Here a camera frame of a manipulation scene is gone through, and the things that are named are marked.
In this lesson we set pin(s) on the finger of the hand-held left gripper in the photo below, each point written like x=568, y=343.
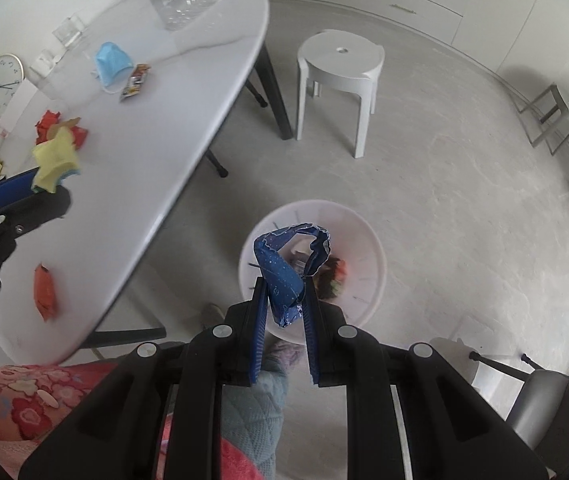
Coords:
x=9, y=190
x=39, y=207

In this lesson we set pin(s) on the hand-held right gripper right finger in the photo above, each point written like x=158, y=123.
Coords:
x=310, y=345

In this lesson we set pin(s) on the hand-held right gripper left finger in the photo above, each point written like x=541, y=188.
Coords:
x=259, y=340

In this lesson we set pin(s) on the yellow green paper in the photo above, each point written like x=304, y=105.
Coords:
x=57, y=157

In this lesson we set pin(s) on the blue wrapper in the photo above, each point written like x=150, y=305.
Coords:
x=282, y=280

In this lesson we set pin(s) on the orange snack packet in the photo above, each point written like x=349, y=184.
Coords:
x=45, y=290

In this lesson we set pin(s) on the red paper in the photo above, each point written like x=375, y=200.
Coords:
x=47, y=125

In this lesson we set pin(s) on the white plastic trash bin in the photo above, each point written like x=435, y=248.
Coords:
x=359, y=260

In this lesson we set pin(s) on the brown printed snack wrapper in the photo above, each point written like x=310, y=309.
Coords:
x=134, y=84

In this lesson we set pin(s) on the blue face mask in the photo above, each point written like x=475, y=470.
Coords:
x=112, y=65

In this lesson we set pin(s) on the clear plastic container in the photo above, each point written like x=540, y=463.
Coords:
x=187, y=5

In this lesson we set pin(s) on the person's grey slipper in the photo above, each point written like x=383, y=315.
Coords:
x=287, y=356

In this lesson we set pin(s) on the person's quilted teal garment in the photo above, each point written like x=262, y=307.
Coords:
x=249, y=420

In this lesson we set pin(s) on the white card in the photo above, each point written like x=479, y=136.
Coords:
x=17, y=107

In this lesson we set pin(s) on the white mug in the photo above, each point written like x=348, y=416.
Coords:
x=43, y=62

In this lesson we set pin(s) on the clear glass mug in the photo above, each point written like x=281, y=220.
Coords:
x=69, y=31

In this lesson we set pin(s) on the white round table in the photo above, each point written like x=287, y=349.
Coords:
x=274, y=100

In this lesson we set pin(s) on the dark office chair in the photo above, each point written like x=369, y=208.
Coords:
x=549, y=405

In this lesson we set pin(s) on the white plastic stool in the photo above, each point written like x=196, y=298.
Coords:
x=342, y=57

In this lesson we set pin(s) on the grey metal-legged stool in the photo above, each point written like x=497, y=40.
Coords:
x=562, y=107

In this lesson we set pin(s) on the beige built-in cabinet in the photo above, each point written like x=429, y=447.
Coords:
x=514, y=10

